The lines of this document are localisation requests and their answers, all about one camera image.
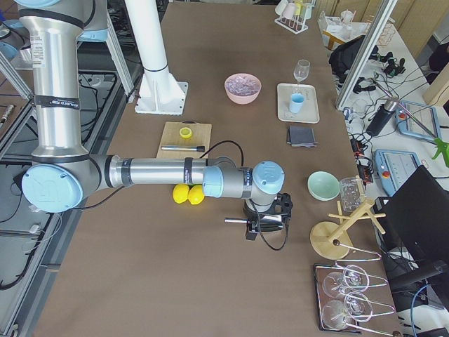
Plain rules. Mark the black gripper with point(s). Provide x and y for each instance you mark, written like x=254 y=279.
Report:
x=251 y=213

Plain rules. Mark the pink bowl of ice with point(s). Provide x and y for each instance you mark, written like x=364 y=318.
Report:
x=242 y=88

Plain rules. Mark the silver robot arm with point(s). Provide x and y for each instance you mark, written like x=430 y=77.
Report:
x=64 y=172

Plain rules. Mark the light blue plastic cup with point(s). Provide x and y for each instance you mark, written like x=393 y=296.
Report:
x=296 y=102

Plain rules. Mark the white cup rack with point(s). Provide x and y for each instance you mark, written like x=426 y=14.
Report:
x=293 y=15

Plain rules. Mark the whole yellow lemon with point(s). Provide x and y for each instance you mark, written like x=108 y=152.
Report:
x=180 y=193
x=195 y=195

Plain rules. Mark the wooden glass holder stand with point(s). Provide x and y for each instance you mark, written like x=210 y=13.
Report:
x=331 y=240

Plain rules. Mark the green ceramic bowl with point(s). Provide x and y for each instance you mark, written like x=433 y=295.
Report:
x=323 y=186

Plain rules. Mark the steel muddler black tip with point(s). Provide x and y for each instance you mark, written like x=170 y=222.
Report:
x=183 y=148

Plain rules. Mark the grey folded cloth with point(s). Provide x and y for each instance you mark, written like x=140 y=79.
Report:
x=299 y=136

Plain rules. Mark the wooden cutting board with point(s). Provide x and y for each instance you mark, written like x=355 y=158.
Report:
x=199 y=140

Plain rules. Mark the black glass tray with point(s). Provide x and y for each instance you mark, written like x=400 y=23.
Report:
x=343 y=302

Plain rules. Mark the half lemon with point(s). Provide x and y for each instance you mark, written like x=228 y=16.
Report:
x=186 y=132

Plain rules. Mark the cream serving tray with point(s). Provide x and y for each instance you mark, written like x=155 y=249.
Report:
x=309 y=113

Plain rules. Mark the blue teach pendant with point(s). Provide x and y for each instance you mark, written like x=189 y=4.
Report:
x=424 y=124
x=394 y=167

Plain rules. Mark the clear wine glass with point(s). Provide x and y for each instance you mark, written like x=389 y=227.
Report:
x=301 y=71

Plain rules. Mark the black water bottle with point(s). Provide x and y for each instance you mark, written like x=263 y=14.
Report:
x=382 y=116

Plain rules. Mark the black bag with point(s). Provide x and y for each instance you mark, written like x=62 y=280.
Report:
x=343 y=57

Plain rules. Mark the aluminium frame post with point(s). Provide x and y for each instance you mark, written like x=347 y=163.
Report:
x=376 y=28

